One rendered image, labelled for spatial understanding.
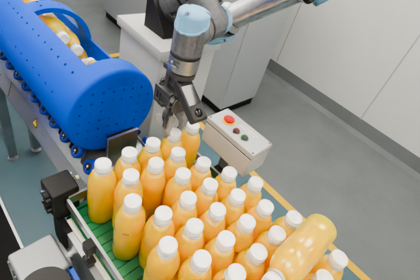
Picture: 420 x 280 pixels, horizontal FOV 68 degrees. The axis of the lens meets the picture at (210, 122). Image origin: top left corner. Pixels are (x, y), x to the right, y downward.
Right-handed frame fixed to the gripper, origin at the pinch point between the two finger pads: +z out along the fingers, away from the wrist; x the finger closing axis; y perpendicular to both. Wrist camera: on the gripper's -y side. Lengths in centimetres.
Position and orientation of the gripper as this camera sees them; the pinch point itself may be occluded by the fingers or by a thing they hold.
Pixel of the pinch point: (174, 133)
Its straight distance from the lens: 89.0
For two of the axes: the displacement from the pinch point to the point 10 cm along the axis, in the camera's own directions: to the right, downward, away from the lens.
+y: -6.7, -5.9, 4.5
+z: -2.4, 7.5, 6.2
